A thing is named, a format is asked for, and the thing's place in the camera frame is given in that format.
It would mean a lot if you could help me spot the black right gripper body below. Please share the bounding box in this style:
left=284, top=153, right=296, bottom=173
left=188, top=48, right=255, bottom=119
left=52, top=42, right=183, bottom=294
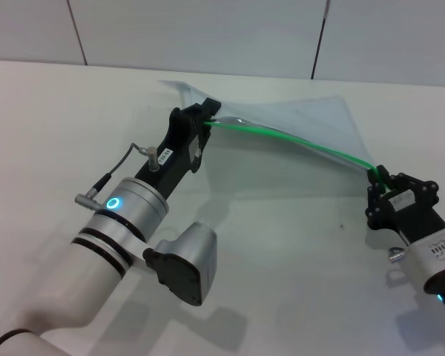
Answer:
left=378, top=188, right=445, bottom=244

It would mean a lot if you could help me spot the grey left gripper cable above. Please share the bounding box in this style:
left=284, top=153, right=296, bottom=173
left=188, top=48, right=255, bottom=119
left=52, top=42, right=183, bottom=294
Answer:
left=74, top=142, right=160, bottom=207

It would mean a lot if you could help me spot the metal right gripper cable plug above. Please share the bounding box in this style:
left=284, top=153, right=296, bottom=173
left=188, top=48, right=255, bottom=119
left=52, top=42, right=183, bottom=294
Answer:
left=387, top=247, right=409, bottom=263

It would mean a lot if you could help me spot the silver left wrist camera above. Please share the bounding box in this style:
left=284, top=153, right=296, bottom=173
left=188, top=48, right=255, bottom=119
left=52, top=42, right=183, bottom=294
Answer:
left=142, top=221, right=219, bottom=307

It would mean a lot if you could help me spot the transparent green-zip document bag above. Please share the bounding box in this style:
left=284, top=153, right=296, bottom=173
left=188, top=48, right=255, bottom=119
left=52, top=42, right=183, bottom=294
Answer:
left=158, top=79, right=386, bottom=194

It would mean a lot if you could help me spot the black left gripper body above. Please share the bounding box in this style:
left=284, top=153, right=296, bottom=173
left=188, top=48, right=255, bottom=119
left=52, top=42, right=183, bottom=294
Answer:
left=135, top=128, right=205, bottom=202

